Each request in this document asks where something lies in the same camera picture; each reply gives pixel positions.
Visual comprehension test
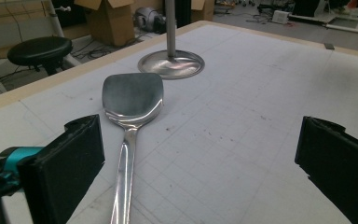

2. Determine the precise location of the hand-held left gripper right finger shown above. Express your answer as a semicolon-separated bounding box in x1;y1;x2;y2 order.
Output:
294;116;358;224

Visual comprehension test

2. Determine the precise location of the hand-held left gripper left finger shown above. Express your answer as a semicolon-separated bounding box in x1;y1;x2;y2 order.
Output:
0;114;106;224

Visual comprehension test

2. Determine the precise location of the stainless steel spatula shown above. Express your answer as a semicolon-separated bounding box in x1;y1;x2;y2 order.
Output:
102;72;165;224

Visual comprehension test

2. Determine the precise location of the black round stool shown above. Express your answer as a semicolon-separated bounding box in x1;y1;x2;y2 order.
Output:
7;35;74;77

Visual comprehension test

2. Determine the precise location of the metal stand with round base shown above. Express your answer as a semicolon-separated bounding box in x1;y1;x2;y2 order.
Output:
137;0;206;80

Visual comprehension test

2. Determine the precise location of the white electronic box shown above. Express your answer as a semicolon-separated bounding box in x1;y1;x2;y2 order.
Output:
271;9;291;25

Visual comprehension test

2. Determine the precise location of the open cardboard box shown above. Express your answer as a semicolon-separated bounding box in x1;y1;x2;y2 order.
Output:
74;0;144;48

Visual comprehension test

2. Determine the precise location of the grey round appliance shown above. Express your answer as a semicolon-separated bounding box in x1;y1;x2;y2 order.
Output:
133;7;167;35

